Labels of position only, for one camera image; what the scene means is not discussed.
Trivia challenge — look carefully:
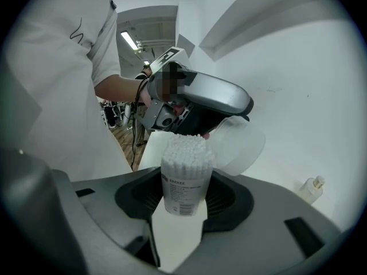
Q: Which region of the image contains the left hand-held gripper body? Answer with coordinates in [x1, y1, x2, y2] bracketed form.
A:
[142, 46, 197, 131]

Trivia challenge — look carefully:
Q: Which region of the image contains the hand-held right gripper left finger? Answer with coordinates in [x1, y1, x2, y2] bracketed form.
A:
[51, 167, 161, 275]

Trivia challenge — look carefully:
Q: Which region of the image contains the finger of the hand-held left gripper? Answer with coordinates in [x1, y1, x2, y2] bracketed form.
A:
[185, 73, 255, 117]
[177, 103, 249, 136]

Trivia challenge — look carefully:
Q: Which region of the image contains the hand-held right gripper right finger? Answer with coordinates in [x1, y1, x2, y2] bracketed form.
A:
[171, 170, 348, 275]

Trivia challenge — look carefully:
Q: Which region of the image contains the clear plastic lid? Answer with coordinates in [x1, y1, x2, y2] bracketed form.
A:
[212, 116, 267, 176]

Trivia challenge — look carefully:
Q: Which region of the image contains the clear tub of cotton swabs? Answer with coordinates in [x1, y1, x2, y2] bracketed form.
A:
[159, 132, 215, 218]

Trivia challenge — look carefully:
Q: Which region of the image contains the person's left forearm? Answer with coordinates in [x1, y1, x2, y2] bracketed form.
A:
[93, 73, 150, 104]

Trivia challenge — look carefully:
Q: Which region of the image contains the ceiling light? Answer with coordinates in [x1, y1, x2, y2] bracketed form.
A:
[119, 30, 139, 52]

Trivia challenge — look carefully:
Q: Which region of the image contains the person's white shirt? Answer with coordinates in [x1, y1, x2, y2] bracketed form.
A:
[5, 0, 135, 183]

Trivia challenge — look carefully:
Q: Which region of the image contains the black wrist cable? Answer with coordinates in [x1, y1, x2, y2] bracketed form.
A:
[135, 67, 153, 106]

